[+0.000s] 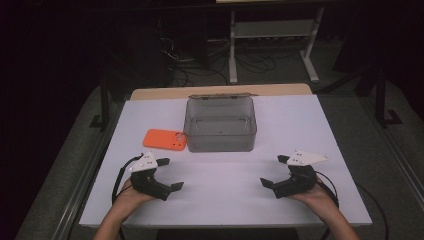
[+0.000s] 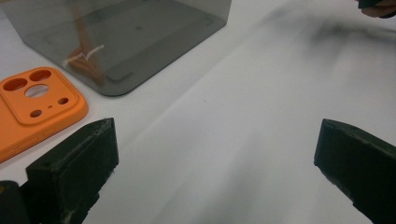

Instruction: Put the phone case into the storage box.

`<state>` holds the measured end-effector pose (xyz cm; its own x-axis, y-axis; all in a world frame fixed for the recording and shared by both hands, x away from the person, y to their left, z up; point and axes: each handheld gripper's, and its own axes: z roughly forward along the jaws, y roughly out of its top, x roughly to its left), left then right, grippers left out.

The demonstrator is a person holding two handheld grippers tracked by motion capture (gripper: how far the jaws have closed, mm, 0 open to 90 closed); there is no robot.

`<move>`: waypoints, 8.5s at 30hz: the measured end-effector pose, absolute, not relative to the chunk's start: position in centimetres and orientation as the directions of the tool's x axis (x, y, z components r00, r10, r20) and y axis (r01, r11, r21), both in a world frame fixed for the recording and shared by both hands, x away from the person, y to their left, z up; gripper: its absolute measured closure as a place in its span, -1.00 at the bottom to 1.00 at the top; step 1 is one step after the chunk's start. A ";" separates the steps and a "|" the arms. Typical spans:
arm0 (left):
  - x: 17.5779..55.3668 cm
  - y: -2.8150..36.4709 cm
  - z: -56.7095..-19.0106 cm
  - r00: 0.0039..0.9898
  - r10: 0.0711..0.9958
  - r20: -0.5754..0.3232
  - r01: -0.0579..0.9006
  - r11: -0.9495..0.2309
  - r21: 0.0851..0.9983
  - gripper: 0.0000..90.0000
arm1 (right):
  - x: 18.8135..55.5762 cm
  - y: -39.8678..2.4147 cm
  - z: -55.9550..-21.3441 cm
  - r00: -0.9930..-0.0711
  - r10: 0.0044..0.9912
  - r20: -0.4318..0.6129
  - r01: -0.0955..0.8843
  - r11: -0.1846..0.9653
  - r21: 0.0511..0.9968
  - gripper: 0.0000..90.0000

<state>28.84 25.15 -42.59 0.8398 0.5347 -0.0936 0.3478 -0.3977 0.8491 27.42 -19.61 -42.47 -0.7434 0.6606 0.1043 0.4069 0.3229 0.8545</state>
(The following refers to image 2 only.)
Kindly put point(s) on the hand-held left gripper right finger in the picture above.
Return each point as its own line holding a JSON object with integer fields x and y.
{"x": 364, "y": 165}

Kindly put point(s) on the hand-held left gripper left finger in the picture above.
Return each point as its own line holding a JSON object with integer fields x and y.
{"x": 74, "y": 168}

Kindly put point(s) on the orange phone case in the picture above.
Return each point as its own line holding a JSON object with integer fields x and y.
{"x": 31, "y": 124}

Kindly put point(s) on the grey translucent plastic box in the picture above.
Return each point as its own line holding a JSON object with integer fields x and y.
{"x": 149, "y": 37}

